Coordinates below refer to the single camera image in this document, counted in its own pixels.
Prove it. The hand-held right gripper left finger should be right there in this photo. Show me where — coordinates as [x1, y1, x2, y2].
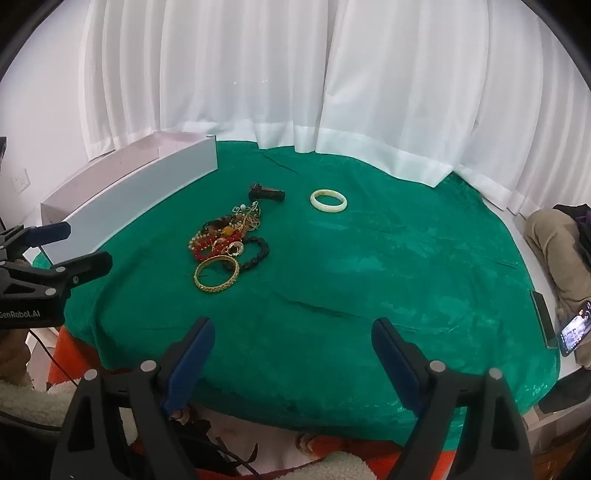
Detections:
[50, 316, 217, 480]

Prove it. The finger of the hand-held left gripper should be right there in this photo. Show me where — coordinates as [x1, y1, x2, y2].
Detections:
[28, 251, 113, 297]
[0, 222, 73, 260]

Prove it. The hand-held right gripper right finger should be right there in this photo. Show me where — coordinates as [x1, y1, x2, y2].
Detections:
[372, 318, 536, 480]

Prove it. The white cardboard box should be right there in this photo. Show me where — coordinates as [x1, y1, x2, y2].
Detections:
[41, 131, 218, 269]

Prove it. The red bead bracelet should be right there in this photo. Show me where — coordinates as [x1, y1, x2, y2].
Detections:
[188, 224, 243, 262]

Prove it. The pale jade bangle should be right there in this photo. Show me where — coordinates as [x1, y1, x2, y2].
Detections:
[310, 189, 348, 214]

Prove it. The dark brown buckle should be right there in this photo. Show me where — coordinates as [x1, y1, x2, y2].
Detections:
[249, 183, 286, 203]

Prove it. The person's left forearm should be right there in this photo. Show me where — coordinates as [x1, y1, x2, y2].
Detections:
[0, 379, 77, 432]

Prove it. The person's left hand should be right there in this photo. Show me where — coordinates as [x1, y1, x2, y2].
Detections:
[0, 329, 31, 385]

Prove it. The gold bangle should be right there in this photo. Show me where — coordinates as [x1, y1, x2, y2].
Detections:
[193, 255, 241, 293]

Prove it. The green cloth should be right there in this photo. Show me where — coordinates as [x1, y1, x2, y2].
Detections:
[32, 140, 571, 448]

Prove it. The black smartphone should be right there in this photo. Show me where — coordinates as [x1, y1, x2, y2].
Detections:
[530, 290, 560, 350]

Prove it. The lit smartphone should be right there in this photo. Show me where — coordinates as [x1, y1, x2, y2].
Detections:
[556, 300, 591, 357]

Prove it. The white curtain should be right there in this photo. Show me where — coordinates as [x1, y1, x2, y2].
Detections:
[81, 0, 591, 220]

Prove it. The black cable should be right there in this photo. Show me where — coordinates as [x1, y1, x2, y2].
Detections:
[25, 329, 84, 393]
[185, 418, 260, 477]

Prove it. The black bead bracelet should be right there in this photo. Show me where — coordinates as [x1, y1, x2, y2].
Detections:
[222, 236, 270, 272]

